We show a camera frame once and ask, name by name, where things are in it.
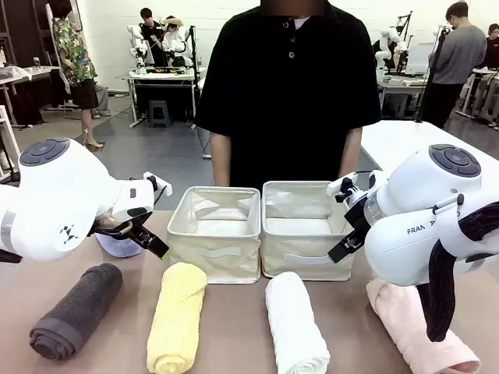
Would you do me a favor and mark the person in black polo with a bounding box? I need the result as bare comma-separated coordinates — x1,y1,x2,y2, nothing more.
193,0,384,189

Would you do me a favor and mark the background person dark top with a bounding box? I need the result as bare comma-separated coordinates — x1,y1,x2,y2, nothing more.
483,23,499,72

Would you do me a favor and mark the large white table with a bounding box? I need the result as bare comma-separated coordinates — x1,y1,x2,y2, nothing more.
359,119,499,185

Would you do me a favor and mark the pink rolled towel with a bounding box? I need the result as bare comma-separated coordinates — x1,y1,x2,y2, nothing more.
365,277,482,374

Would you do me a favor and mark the black cable bundle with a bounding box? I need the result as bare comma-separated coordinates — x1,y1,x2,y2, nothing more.
419,201,499,344

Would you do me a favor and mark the cream fabric storage bin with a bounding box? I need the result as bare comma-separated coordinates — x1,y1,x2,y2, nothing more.
166,185,263,285
260,179,359,282

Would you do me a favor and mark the person's right forearm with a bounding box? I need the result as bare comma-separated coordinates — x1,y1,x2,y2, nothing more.
210,131,234,188

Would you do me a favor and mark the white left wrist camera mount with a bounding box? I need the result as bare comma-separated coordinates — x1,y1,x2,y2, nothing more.
142,170,173,199

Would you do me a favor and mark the background person in black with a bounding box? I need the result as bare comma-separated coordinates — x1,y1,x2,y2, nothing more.
138,7,165,68

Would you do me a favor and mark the white background desk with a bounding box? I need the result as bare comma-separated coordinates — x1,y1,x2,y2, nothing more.
455,66,499,128

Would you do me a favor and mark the yellow towel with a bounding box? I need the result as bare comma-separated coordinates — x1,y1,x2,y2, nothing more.
146,261,209,374

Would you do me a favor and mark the light blue cone towel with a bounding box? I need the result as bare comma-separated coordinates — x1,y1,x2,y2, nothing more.
94,230,145,259

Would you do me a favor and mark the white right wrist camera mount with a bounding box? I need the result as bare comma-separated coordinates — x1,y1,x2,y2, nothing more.
326,170,385,204

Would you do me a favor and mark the black tripod stand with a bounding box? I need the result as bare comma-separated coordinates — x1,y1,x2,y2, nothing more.
417,24,450,124

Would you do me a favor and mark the white cluttered side table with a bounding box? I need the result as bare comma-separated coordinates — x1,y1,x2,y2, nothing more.
0,65,62,107

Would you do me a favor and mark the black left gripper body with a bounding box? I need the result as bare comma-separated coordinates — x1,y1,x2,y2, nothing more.
95,208,157,245

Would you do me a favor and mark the grey background work table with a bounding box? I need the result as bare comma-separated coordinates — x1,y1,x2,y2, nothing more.
378,74,430,118

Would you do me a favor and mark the person's left forearm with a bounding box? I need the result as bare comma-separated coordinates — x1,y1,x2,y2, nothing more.
337,125,364,179

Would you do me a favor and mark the background person grey sweater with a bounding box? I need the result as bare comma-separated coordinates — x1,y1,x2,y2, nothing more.
422,1,489,129

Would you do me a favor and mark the grey plastic stool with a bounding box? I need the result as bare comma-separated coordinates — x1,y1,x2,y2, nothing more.
147,100,172,129

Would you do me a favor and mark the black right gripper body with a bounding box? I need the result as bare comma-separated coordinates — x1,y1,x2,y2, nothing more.
344,189,377,235

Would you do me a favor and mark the white shelf frame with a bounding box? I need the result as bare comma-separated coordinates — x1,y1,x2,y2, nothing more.
0,104,22,173

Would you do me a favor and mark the seated person in grey trousers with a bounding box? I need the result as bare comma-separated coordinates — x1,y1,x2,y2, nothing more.
91,83,113,119

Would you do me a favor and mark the dark grey towel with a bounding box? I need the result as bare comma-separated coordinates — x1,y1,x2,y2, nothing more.
29,262,124,362

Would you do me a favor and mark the background person with hat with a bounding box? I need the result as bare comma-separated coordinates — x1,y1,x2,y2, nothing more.
161,15,189,68

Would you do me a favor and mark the white-framed background table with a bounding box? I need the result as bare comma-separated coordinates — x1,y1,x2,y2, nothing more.
126,69,198,129

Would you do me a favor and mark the white towel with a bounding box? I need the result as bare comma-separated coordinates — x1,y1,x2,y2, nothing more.
264,270,332,374

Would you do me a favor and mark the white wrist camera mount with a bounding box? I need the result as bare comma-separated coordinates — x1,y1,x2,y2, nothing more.
326,170,385,204
142,170,173,199

